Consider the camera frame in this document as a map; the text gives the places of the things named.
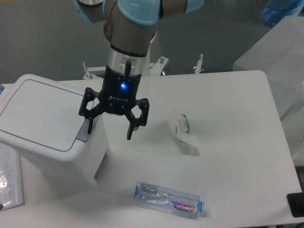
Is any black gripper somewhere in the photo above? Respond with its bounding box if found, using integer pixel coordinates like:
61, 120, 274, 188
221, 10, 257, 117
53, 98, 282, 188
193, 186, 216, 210
78, 65, 150, 141

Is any white push-top trash can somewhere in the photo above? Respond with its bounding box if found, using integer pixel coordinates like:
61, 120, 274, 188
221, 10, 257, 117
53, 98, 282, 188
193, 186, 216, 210
0, 74, 109, 189

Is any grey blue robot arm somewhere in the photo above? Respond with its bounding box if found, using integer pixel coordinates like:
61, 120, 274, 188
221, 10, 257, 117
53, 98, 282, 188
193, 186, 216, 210
74, 0, 203, 139

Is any crumpled clear plastic wrapper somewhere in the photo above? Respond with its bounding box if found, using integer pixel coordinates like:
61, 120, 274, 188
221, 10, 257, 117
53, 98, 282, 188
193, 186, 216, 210
168, 113, 199, 156

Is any crushed clear plastic bottle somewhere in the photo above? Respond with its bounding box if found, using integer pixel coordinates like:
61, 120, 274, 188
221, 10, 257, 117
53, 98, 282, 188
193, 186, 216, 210
133, 182, 208, 219

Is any blue plastic water jug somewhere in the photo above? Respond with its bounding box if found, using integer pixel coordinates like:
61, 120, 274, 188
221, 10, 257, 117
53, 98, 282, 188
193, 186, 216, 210
262, 0, 304, 27

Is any black device at edge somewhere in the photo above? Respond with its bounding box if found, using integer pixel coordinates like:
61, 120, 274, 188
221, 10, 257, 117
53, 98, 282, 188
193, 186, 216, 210
287, 192, 304, 218

